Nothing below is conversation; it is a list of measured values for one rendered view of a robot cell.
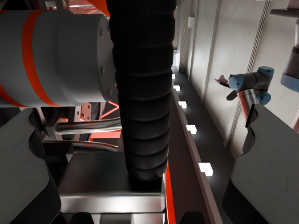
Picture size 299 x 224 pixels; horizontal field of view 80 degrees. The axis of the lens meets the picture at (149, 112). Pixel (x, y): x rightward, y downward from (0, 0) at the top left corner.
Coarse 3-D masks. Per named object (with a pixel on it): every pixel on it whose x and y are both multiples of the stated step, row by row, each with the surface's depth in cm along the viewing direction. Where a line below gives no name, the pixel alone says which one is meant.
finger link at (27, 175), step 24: (24, 120) 9; (0, 144) 8; (24, 144) 8; (0, 168) 7; (24, 168) 7; (48, 168) 7; (0, 192) 6; (24, 192) 6; (48, 192) 6; (0, 216) 5; (24, 216) 5; (48, 216) 6
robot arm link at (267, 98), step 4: (256, 92) 94; (260, 92) 92; (264, 92) 92; (256, 96) 94; (260, 96) 92; (264, 96) 91; (268, 96) 92; (260, 100) 92; (264, 100) 92; (268, 100) 93; (264, 104) 94
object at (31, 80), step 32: (0, 32) 21; (32, 32) 21; (64, 32) 22; (96, 32) 22; (0, 64) 21; (32, 64) 21; (64, 64) 22; (96, 64) 22; (0, 96) 24; (32, 96) 24; (64, 96) 24; (96, 96) 25
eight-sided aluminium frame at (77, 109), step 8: (40, 0) 43; (48, 0) 43; (56, 0) 43; (64, 0) 44; (40, 8) 44; (48, 8) 45; (64, 8) 44; (56, 112) 50; (64, 112) 52; (72, 112) 50; (80, 112) 53; (64, 120) 52; (72, 120) 49; (64, 136) 48; (72, 136) 48
